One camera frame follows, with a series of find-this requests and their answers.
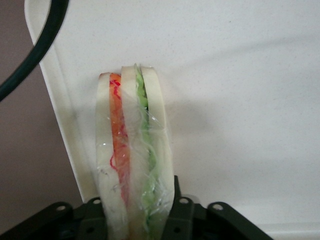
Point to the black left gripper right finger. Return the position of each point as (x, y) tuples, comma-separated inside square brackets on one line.
[(181, 217)]

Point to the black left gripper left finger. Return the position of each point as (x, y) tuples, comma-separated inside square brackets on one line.
[(91, 220)]

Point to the plastic-wrapped triangle sandwich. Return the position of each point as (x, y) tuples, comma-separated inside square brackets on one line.
[(135, 150)]

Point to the beige rectangular serving tray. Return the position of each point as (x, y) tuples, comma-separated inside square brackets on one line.
[(225, 100)]

